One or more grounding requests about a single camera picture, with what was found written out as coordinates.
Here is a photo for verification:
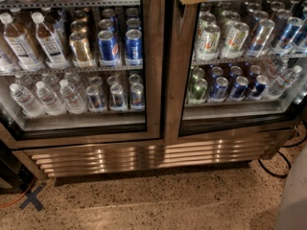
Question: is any glass fridge door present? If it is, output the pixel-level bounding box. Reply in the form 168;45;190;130
166;0;306;139
0;0;165;150

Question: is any stainless steel fridge base grille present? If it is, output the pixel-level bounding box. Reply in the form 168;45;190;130
14;127;295;180

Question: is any white 7up can left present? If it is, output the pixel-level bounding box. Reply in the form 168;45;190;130
197;24;221;60

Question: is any white 7up can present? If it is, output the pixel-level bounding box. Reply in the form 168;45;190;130
221;22;249;58
197;24;221;60

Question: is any white 7up can right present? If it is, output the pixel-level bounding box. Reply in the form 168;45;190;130
221;22;249;58

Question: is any blue pepsi can right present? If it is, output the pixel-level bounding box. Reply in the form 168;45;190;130
125;29;143;65

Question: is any blue pepsi can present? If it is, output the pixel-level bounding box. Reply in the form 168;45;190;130
98;30;120;66
125;29;143;65

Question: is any silver blue energy can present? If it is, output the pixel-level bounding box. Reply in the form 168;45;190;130
247;19;275;57

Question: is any blue pepsi can left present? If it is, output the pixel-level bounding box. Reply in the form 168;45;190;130
98;30;120;66

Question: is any green soda can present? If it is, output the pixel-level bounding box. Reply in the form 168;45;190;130
189;79;207;104

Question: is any blue can lower left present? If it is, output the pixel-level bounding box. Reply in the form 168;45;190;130
209;77;228;101

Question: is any silver blue can far right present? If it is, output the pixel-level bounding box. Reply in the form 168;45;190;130
272;16;303;55

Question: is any blue can lower middle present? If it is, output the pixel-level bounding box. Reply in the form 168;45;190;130
229;76;248;100

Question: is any blue can lower right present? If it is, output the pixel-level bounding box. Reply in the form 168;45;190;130
248;75;269;100

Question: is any red bull can right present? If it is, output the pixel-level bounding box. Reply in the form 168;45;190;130
130;83;144;109

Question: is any red bull can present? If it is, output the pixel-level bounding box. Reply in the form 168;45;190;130
109;83;127;111
130;83;144;109
86;85;106;112

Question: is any gold soda can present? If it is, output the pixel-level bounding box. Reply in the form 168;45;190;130
69;32;94;67

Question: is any red bull can middle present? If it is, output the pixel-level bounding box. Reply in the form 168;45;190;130
109;83;127;111

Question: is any water bottle right compartment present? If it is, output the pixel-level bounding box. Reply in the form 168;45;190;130
266;65;302;100

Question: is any red bull can left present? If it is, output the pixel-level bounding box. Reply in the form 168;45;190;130
86;85;106;112

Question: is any tea bottle white cap right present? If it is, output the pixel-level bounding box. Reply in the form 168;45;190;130
32;12;68;67

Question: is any tea bottle white cap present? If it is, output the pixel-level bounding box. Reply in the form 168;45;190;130
32;12;68;67
0;12;44;72

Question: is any water bottle right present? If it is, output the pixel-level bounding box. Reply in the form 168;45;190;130
59;80;86;114

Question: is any water bottle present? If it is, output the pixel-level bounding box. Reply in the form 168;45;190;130
59;80;86;114
35;81;66;116
10;83;45;118

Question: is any water bottle middle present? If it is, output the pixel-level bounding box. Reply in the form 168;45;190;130
35;81;66;116

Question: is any tea bottle white cap left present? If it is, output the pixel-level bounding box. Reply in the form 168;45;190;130
0;12;44;72

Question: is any water bottle left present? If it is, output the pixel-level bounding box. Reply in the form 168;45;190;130
10;83;45;118

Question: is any blue tape cross marker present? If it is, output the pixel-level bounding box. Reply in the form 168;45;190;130
19;182;46;212

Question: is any black power cable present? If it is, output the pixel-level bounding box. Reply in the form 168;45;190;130
257;122;307;179

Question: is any orange extension cable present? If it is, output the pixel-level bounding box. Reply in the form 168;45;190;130
0;175;37;209

